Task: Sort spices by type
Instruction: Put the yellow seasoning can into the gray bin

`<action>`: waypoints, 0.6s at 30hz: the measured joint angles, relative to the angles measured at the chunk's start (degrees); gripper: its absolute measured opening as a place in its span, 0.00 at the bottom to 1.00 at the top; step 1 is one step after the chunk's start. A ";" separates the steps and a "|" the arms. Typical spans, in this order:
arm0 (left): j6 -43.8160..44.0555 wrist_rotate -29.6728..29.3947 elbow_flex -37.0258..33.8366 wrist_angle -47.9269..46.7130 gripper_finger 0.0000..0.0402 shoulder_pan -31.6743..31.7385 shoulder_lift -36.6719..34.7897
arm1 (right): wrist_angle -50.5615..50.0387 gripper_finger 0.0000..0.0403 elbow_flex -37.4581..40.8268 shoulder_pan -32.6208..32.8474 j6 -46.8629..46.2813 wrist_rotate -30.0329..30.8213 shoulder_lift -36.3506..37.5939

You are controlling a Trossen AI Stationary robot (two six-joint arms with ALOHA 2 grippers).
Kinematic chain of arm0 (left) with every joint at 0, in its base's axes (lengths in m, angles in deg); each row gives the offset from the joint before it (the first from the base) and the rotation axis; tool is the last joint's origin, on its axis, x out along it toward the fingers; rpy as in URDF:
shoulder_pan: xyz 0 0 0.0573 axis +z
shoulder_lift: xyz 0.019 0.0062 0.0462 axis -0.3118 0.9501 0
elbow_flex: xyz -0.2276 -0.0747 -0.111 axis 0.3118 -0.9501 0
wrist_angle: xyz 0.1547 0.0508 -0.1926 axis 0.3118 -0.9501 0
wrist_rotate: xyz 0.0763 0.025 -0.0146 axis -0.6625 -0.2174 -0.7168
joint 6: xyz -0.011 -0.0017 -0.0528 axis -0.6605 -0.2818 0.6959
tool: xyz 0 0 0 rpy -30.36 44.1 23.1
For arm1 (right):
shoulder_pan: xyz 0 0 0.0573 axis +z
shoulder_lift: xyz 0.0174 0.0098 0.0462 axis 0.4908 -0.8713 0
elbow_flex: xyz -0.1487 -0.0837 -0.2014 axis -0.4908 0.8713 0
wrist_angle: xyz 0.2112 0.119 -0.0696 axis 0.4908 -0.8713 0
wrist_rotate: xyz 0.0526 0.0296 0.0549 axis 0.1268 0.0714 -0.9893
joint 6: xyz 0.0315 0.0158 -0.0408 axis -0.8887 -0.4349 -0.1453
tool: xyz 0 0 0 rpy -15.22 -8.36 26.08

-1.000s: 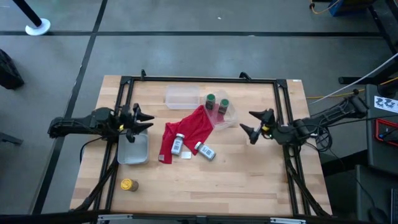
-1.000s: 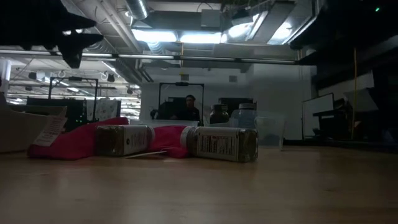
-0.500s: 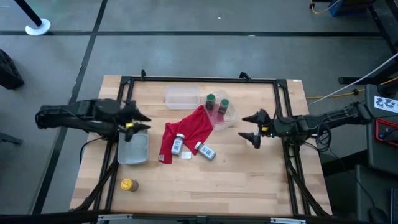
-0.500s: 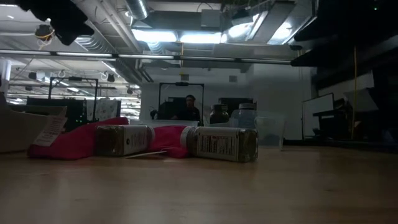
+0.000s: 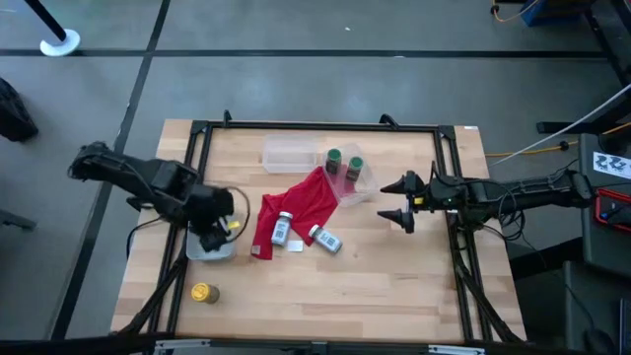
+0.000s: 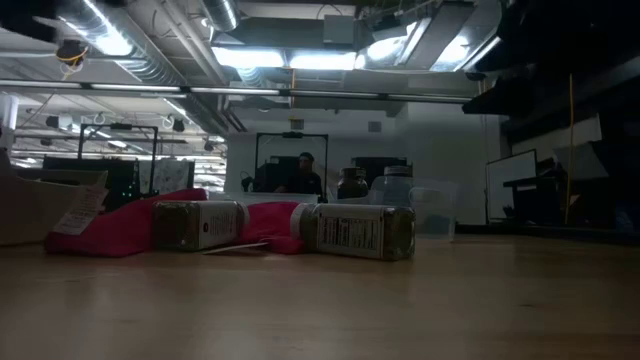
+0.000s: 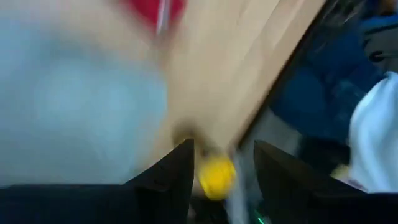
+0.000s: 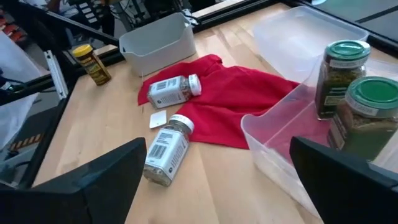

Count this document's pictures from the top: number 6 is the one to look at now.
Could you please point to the round metal air duct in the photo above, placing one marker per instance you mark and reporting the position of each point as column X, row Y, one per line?
column 220, row 12

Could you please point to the person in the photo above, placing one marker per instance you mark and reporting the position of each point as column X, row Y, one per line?
column 302, row 177

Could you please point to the white-capped spice bottle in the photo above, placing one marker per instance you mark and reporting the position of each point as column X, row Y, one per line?
column 350, row 231
column 200, row 225

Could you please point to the long strip light tube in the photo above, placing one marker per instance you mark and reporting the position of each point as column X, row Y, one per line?
column 225, row 91

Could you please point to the green-capped spice jar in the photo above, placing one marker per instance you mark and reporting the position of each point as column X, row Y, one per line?
column 352, row 185
column 397, row 187

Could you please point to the white display panel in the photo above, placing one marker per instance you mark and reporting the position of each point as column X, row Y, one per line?
column 510, row 185

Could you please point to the clear plastic bin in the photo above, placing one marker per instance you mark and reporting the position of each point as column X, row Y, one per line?
column 435, row 210

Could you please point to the white stick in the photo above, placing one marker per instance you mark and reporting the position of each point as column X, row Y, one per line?
column 235, row 248

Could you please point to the fluorescent ceiling light panel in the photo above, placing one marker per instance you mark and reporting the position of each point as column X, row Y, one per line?
column 322, row 61
column 247, row 57

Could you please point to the white paper label tag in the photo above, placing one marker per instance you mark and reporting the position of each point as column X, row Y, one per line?
column 80, row 212

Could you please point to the grey ceiling junction box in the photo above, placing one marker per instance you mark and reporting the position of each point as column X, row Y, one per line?
column 339, row 29

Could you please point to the red cloth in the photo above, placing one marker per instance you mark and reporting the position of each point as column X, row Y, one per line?
column 120, row 225

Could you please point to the black equipment cabinet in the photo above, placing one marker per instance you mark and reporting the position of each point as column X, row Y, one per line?
column 120, row 180

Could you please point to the white opaque plastic bin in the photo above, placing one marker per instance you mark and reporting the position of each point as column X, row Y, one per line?
column 30, row 210

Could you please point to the black table edge frame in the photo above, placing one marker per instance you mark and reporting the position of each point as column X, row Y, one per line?
column 550, row 234

